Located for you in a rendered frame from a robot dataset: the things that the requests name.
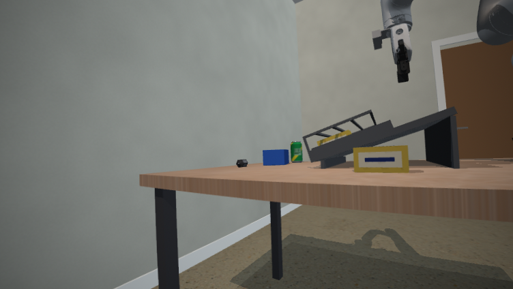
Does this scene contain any green and yellow drink can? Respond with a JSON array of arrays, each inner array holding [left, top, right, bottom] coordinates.
[[291, 141, 303, 163]]

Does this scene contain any blue open bin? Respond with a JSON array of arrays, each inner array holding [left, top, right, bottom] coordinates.
[[263, 149, 289, 166]]

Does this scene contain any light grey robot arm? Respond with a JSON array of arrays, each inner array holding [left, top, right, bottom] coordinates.
[[372, 0, 513, 50]]

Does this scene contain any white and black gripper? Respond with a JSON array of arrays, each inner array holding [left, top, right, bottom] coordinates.
[[386, 24, 412, 83]]

